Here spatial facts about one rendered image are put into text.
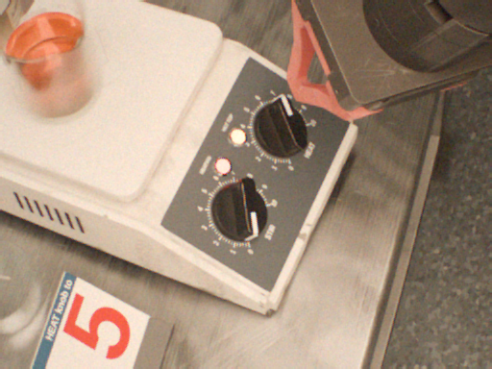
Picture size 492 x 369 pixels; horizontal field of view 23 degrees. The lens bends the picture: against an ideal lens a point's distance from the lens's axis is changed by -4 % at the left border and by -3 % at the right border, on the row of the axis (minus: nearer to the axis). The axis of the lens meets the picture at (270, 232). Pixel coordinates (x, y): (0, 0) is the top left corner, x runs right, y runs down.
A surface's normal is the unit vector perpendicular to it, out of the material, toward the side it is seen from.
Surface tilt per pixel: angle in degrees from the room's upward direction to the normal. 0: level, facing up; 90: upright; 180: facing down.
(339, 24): 30
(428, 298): 0
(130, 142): 0
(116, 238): 90
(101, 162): 0
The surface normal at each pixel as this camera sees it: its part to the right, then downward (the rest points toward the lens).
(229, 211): 0.41, -0.21
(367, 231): -0.05, -0.44
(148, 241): -0.40, 0.83
